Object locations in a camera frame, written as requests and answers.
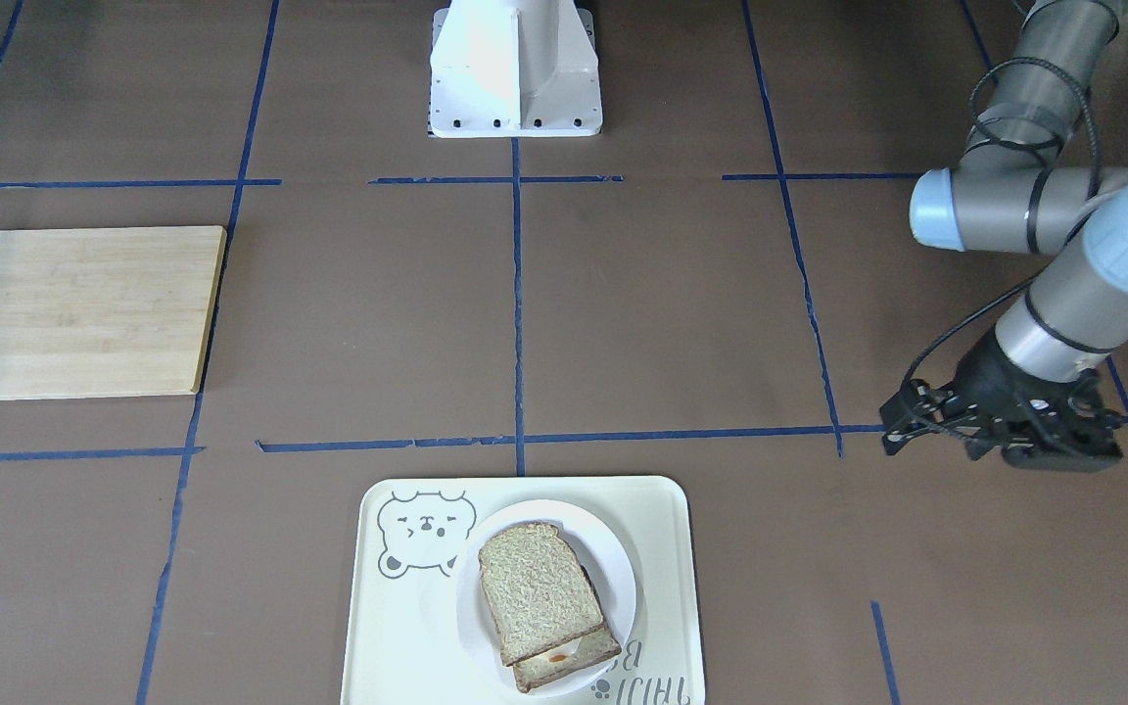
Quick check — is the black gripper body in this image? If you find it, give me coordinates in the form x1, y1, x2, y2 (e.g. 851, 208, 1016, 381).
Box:
950, 327, 1079, 461

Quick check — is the brown bread slice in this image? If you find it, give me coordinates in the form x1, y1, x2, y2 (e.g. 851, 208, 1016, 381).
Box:
478, 522, 608, 668

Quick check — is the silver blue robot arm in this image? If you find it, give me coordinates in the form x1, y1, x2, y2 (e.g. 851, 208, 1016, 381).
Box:
880, 1, 1128, 472

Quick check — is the bread slice under egg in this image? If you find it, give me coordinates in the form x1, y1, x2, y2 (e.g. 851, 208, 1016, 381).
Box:
485, 567, 622, 693

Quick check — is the fried egg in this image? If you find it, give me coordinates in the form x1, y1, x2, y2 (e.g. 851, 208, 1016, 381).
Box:
541, 638, 583, 666

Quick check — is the cream bear serving tray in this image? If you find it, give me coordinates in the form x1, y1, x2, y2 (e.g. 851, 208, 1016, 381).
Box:
341, 476, 706, 704

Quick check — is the wooden cutting board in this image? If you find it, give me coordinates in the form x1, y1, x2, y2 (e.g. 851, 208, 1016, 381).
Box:
0, 226, 227, 400

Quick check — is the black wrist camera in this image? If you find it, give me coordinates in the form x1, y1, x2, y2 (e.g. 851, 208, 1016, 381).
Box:
1001, 376, 1123, 473

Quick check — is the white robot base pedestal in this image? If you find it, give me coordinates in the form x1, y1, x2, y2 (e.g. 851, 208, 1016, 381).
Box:
428, 1, 603, 139

